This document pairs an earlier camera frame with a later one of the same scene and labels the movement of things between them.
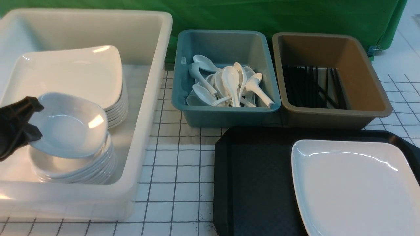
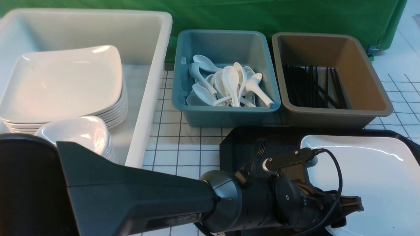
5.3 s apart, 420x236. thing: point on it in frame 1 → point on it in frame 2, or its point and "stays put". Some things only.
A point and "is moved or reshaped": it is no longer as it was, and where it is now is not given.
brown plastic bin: (327, 81) stays put
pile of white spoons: (235, 86) stays put
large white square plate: (346, 188) is moved or reshaped
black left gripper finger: (29, 133) → (338, 222)
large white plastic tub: (142, 40) stays put
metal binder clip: (374, 50) stays put
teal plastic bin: (250, 49) stays put
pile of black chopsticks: (303, 88) stays put
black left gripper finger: (25, 108) → (349, 204)
